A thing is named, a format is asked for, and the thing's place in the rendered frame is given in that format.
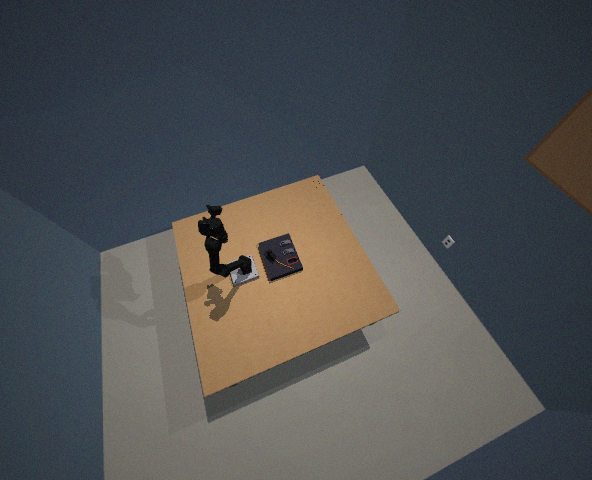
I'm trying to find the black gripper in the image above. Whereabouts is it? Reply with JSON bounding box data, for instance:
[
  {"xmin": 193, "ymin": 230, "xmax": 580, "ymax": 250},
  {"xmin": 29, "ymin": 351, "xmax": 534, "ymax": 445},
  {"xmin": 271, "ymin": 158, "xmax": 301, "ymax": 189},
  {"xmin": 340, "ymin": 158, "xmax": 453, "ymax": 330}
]
[{"xmin": 202, "ymin": 205, "xmax": 222, "ymax": 221}]

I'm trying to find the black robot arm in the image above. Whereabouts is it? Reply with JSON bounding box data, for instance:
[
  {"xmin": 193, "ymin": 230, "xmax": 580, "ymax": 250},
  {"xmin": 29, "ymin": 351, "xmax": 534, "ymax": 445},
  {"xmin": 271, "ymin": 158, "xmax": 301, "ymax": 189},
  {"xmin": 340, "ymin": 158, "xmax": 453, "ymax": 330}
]
[{"xmin": 198, "ymin": 218, "xmax": 252, "ymax": 278}]

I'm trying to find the dark grey flat panel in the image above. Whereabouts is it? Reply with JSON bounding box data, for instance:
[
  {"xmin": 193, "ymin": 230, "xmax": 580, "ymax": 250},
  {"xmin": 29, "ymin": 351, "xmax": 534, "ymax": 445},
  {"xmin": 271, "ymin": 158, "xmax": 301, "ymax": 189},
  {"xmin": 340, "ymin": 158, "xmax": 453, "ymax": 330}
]
[{"xmin": 258, "ymin": 233, "xmax": 303, "ymax": 281}]

